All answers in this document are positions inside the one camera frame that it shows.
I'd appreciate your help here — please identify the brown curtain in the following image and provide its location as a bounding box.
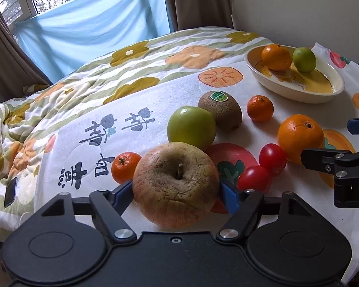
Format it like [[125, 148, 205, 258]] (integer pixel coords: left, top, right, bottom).
[[0, 0, 52, 106], [158, 0, 236, 33]]

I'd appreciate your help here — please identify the green lime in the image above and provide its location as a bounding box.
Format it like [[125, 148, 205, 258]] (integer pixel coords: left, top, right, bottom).
[[292, 47, 317, 73]]

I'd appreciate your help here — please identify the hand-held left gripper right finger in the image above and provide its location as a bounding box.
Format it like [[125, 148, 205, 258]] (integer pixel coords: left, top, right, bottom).
[[217, 181, 313, 241]]

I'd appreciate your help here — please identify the small mandarin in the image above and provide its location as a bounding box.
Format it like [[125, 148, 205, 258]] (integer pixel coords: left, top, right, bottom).
[[247, 95, 274, 122], [111, 152, 142, 185]]

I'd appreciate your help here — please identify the floral striped quilt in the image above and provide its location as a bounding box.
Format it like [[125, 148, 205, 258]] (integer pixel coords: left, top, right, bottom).
[[0, 27, 273, 243]]

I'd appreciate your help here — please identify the cream and yellow oval dish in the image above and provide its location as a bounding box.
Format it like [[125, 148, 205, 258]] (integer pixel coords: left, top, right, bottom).
[[244, 45, 345, 104]]

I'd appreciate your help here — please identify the green apple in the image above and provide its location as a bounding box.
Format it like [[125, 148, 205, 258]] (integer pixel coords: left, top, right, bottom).
[[167, 105, 217, 151]]

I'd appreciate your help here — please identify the red cherry tomato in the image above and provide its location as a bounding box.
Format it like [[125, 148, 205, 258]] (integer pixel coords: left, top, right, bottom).
[[237, 166, 273, 194], [259, 143, 287, 176]]

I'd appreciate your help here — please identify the light blue cloth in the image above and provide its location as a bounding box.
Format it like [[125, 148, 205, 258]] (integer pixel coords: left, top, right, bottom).
[[13, 0, 172, 86]]

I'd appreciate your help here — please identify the large wrinkled reddish apple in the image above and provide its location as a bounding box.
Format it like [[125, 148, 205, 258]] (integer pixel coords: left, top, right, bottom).
[[132, 142, 220, 228]]

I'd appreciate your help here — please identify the black phone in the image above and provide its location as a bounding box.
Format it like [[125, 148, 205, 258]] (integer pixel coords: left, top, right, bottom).
[[4, 177, 19, 208]]

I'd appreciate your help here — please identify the kiwi with green sticker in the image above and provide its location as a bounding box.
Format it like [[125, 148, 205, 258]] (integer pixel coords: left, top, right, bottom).
[[198, 90, 243, 131]]

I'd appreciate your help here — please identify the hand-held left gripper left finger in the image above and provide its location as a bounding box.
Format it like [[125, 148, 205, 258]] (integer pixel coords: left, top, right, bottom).
[[42, 181, 137, 244]]

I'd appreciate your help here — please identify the medium orange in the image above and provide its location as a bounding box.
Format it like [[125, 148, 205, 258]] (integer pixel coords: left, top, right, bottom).
[[261, 44, 292, 72]]

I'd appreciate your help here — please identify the large orange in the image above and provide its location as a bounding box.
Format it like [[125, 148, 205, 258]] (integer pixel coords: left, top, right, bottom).
[[277, 114, 325, 165]]

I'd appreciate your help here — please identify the white persimmon print tablecloth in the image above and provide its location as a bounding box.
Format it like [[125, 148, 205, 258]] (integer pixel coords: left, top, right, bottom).
[[33, 42, 359, 287]]

